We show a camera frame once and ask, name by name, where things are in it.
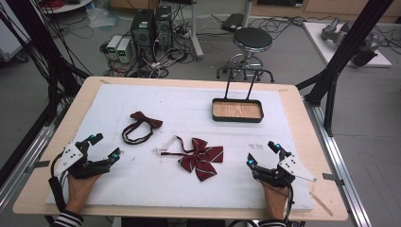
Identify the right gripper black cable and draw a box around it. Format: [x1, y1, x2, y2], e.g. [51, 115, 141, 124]
[226, 183, 296, 227]

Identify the black round stool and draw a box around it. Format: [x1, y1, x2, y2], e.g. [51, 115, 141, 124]
[216, 26, 275, 84]

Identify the white floor board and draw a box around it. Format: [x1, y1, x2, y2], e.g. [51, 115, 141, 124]
[302, 21, 392, 69]

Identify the black flat box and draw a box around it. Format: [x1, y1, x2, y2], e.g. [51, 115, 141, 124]
[220, 12, 246, 33]

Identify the white table leg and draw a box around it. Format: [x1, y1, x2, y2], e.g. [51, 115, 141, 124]
[189, 0, 204, 61]

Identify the tangle of floor cables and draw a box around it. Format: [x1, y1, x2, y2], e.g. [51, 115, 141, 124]
[99, 18, 202, 79]

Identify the black rack with wooden tray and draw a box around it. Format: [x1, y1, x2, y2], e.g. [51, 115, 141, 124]
[211, 65, 274, 124]

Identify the person's left hand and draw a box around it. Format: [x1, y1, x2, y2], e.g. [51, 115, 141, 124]
[64, 173, 102, 216]

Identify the black slanted frame post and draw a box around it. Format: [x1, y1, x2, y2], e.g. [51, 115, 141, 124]
[295, 0, 395, 137]

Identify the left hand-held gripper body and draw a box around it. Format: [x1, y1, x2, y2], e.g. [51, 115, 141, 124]
[53, 140, 112, 180]

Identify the aluminium side rail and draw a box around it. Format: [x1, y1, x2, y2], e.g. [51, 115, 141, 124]
[303, 94, 374, 227]
[0, 103, 74, 212]

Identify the striped dark red bow tie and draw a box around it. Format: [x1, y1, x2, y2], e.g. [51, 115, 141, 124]
[153, 135, 225, 183]

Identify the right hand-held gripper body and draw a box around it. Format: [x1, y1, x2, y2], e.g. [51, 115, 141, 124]
[253, 153, 318, 189]

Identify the slim black computer tower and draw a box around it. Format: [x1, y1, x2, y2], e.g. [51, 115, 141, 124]
[154, 5, 174, 51]

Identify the large black computer tower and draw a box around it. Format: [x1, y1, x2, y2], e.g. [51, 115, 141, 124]
[130, 9, 156, 61]

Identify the clear plastic bag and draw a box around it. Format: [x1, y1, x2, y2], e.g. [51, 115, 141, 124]
[86, 7, 121, 30]

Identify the plain dark red bow tie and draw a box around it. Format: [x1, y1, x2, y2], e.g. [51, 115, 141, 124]
[121, 111, 164, 146]

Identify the person's right hand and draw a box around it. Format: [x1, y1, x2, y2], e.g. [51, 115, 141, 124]
[260, 180, 289, 221]

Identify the black frame with cable bundle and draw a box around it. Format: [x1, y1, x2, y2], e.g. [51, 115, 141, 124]
[0, 0, 93, 127]

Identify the white power supply box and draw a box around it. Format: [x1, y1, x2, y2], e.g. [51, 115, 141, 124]
[106, 34, 123, 61]
[115, 38, 133, 64]

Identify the white foam mat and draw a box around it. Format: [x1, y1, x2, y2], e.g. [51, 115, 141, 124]
[45, 83, 315, 212]

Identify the thin wooden stick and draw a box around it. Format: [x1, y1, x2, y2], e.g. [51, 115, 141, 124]
[309, 190, 334, 218]

